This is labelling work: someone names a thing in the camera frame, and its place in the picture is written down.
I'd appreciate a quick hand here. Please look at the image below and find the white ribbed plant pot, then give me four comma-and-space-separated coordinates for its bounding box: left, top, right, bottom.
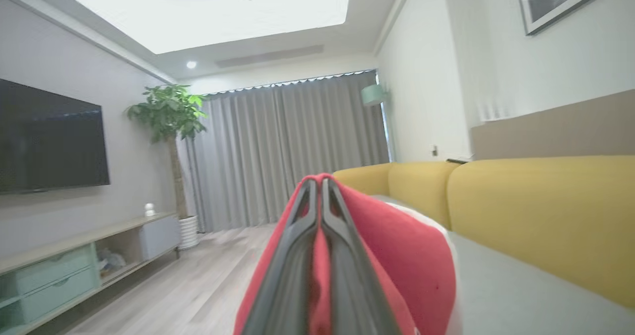
178, 215, 200, 250

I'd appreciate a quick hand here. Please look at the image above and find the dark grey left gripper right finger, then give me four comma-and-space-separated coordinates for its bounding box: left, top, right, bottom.
321, 179, 400, 335

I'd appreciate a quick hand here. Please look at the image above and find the large grey sofa seat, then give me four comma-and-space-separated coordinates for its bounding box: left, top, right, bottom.
370, 194, 635, 335

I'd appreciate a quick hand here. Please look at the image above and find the long ceiling air vent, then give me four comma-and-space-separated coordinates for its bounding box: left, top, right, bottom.
215, 45, 324, 68

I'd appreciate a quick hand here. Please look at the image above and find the black flat screen television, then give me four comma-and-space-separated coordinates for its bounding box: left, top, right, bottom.
0, 78, 111, 195

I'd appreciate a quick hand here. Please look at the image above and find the grey pleated curtain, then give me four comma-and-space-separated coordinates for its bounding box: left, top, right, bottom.
176, 70, 390, 234

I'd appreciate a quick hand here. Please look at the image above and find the beige wall panel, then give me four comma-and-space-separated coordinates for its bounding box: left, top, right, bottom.
470, 89, 635, 161

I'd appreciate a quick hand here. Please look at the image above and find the large yellow sofa back cushion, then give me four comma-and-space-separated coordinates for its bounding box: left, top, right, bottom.
446, 155, 635, 310

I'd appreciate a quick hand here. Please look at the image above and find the wood and mint TV cabinet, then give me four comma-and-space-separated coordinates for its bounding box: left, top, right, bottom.
0, 212, 182, 335

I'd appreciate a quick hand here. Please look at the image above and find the small yellow sofa back cushion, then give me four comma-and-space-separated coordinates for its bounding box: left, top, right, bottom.
332, 163, 395, 197

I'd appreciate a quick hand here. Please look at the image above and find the green leafy indoor tree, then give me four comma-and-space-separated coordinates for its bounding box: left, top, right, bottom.
125, 84, 209, 221

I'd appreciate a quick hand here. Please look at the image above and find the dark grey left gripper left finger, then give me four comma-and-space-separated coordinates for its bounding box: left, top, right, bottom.
242, 179, 318, 335

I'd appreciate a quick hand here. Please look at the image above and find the medium yellow sofa back cushion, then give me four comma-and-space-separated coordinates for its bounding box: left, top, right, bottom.
388, 161, 461, 230

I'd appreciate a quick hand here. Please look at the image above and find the dark framed wall picture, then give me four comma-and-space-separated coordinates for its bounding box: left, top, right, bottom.
514, 0, 604, 36

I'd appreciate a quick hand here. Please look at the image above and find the red basketball shorts white trim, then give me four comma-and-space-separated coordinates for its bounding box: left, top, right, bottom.
233, 173, 464, 335

